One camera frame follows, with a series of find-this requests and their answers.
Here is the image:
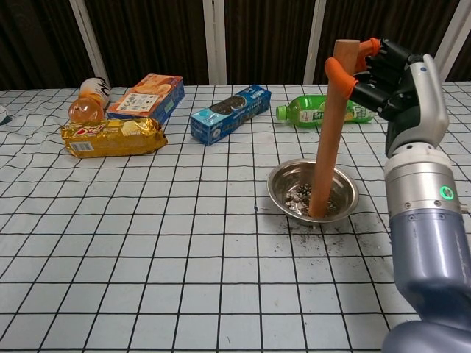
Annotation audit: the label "white checkered tablecloth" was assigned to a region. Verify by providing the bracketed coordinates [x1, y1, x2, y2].
[0, 82, 471, 353]

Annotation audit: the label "green drink bottle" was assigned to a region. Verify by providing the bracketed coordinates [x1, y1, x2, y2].
[276, 94, 378, 129]

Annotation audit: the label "blue cookie box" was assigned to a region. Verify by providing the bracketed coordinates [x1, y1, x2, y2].
[189, 85, 272, 147]

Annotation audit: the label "orange juice bottle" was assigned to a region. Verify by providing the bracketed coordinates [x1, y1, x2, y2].
[68, 76, 112, 124]

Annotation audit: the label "gold biscuit packet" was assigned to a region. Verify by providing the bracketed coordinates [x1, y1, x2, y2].
[60, 117, 169, 159]

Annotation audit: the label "orange biscuit box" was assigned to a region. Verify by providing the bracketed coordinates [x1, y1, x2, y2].
[106, 72, 185, 126]

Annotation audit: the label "wooden rolling pin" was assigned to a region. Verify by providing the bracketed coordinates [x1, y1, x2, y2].
[308, 39, 360, 217]

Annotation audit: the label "white metal frame post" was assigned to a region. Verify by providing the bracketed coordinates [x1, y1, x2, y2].
[202, 0, 227, 86]
[68, 0, 111, 89]
[437, 0, 471, 82]
[302, 0, 327, 85]

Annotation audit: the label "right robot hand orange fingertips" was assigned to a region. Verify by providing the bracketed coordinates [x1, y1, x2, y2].
[325, 37, 450, 155]

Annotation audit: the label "stainless steel bowl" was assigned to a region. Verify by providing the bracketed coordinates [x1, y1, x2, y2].
[266, 157, 360, 226]

